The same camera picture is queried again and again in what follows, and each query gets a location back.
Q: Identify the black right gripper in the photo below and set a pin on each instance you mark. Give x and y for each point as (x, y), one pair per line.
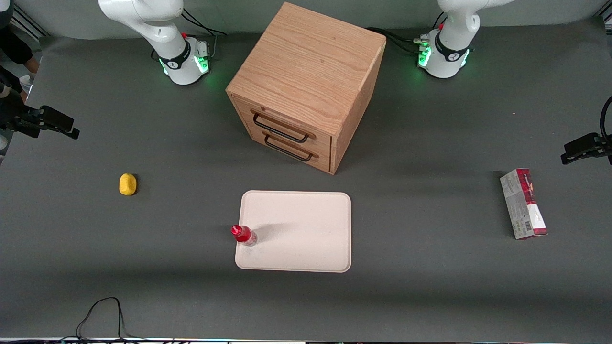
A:
(20, 117)

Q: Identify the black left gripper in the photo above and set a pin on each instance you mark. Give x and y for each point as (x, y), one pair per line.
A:
(594, 142)

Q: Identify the small red coke bottle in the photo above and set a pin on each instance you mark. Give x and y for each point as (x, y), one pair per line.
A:
(244, 235)

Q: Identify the dark-sleeved person forearm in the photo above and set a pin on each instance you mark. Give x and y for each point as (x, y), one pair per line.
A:
(14, 48)

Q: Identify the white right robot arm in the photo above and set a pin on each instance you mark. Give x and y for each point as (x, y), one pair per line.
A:
(162, 43)

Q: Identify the beige rectangular tray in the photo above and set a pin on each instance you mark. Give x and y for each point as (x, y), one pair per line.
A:
(306, 234)

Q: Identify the red and grey carton box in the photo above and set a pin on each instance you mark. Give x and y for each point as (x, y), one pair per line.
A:
(523, 205)

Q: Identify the yellow lemon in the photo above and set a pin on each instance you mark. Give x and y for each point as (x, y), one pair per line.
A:
(127, 184)

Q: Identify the wooden drawer front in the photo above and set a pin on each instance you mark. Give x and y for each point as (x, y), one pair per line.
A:
(287, 122)
(315, 158)

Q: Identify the wooden drawer cabinet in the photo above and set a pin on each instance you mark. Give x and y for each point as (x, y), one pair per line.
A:
(306, 62)

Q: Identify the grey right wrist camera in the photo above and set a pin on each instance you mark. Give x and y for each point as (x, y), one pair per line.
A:
(3, 142)

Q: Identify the aluminium frame rail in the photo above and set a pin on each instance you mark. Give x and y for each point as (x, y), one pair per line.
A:
(33, 26)
(606, 21)

